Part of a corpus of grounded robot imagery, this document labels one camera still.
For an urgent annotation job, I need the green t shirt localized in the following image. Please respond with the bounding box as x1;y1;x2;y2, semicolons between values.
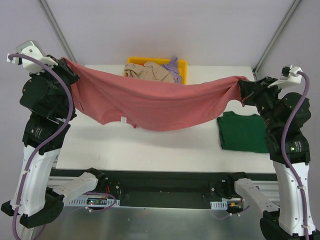
216;111;268;154

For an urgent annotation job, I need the pink t shirt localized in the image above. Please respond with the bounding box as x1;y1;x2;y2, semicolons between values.
66;59;248;132

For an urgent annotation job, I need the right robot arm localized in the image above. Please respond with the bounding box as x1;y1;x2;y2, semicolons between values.
224;77;320;240

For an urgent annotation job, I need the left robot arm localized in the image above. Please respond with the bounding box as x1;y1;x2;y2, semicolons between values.
1;56;106;229

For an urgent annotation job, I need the yellow plastic bin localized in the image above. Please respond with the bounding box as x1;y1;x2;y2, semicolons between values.
127;56;188;85

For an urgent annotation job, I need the beige t shirt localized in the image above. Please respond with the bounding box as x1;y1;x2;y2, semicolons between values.
124;61;175;83

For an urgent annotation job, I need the purple t shirt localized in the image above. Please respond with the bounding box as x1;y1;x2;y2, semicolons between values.
161;56;182;84

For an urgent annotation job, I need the left aluminium frame post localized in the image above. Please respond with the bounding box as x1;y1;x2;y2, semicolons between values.
37;0;77;62

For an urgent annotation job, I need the aluminium frame post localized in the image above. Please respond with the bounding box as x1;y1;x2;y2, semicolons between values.
37;0;77;62
252;0;303;77

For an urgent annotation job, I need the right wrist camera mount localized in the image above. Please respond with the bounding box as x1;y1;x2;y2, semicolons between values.
267;64;302;89

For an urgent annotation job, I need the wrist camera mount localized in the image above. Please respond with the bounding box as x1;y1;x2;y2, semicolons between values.
6;40;58;75
267;64;302;89

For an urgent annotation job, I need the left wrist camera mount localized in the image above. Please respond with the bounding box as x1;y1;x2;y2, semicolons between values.
6;40;58;75

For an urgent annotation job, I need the right aluminium frame post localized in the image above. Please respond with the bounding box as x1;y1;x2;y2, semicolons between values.
252;0;303;77

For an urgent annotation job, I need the right white cable duct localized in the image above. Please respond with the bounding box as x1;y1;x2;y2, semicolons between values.
210;201;228;211

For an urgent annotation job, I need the white cable duct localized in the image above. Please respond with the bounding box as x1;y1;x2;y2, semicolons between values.
210;201;228;211
66;196;120;208

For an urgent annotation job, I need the left white cable duct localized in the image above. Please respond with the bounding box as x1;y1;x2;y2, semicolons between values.
66;196;120;208

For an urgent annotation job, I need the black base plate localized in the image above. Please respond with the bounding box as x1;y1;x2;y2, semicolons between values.
49;168;251;209

